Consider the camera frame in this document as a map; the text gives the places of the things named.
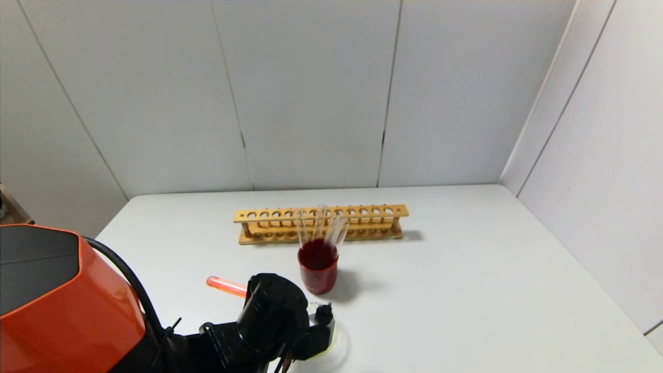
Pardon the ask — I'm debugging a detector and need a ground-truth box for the yellow pigment test tube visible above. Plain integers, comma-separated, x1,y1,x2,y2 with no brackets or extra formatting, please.
295,208,310,249

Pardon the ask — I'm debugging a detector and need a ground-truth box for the red pigment test tube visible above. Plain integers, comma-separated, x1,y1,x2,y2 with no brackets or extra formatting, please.
206,276,249,299

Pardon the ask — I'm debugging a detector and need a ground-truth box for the wooden test tube rack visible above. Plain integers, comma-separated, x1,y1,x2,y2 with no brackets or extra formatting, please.
233,204,409,245

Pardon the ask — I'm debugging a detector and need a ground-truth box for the red plastic cup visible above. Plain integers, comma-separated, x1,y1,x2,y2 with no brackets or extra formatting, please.
298,238,340,296

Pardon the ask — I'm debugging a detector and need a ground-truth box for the clear glass beaker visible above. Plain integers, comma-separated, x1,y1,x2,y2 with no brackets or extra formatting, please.
311,303,350,371

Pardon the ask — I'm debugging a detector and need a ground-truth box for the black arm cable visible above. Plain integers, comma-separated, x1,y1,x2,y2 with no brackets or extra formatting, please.
83,237,166,337

